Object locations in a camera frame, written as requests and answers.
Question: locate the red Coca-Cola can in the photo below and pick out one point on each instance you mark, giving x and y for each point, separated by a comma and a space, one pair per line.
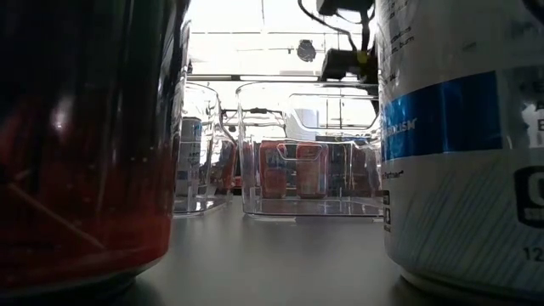
85, 191

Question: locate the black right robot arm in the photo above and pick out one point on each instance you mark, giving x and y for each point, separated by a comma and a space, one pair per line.
344, 5

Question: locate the clear plastic bin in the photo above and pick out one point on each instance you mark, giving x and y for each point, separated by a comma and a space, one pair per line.
208, 204
306, 208

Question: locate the black ceiling dome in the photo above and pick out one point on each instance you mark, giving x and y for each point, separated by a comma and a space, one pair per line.
306, 50

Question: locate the black table mat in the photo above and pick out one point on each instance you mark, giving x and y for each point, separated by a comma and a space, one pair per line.
276, 255

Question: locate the black metal table frame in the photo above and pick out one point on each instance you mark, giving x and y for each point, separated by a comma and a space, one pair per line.
212, 78

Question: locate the yellow gripper tag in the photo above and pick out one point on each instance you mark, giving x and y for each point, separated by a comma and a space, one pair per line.
362, 57

